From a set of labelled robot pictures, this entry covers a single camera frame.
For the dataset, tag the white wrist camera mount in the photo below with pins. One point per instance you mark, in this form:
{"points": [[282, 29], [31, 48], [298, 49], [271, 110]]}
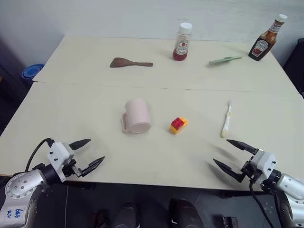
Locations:
{"points": [[264, 162], [58, 154]]}

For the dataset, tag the dark rounded shape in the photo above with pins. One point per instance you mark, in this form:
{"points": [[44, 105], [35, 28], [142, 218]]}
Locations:
{"points": [[126, 216]]}

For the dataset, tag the light green comb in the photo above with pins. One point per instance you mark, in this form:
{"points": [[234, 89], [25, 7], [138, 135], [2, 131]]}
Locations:
{"points": [[224, 60]]}

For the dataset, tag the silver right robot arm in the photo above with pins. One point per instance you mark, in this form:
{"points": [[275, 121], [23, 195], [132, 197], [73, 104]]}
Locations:
{"points": [[291, 187]]}

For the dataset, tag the pink ribbed plastic mug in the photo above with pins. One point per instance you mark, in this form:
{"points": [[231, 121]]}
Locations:
{"points": [[139, 116]]}

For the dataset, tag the brown wooden spatula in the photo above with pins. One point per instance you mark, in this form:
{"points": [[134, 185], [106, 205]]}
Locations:
{"points": [[120, 63]]}

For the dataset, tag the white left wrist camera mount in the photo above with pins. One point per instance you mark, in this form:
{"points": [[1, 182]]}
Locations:
{"points": [[58, 154]]}

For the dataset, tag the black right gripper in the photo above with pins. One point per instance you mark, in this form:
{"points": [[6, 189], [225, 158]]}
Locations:
{"points": [[251, 172]]}

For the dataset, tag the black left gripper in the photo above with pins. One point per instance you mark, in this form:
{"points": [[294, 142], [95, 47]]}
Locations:
{"points": [[71, 167]]}

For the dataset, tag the dark brown sauce bottle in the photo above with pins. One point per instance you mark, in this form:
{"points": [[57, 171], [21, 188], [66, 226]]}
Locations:
{"points": [[261, 46]]}

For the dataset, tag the clear ketchup bottle white cap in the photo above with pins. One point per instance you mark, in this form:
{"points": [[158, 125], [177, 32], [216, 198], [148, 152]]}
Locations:
{"points": [[181, 46]]}

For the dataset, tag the red and yellow toy bricks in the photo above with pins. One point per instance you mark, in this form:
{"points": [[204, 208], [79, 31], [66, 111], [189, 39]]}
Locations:
{"points": [[178, 125]]}

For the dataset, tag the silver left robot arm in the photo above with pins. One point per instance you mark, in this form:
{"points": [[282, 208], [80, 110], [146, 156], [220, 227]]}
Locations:
{"points": [[21, 187]]}

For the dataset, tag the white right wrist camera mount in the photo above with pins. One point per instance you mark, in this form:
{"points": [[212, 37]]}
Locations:
{"points": [[264, 162]]}

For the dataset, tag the white and yellow toothbrush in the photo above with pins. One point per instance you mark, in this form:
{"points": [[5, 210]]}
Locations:
{"points": [[227, 120]]}

